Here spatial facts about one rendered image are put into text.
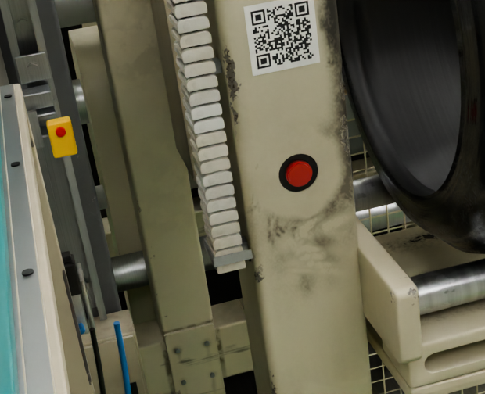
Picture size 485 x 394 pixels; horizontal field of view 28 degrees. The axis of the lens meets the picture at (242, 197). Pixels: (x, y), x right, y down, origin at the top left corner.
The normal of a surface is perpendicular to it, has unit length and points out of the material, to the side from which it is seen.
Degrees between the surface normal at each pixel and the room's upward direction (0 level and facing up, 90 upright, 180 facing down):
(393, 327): 90
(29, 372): 0
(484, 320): 0
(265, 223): 90
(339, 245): 90
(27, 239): 0
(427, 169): 25
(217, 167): 90
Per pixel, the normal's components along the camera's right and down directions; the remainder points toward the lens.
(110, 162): 0.26, 0.47
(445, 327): -0.13, -0.89
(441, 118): 0.07, -0.41
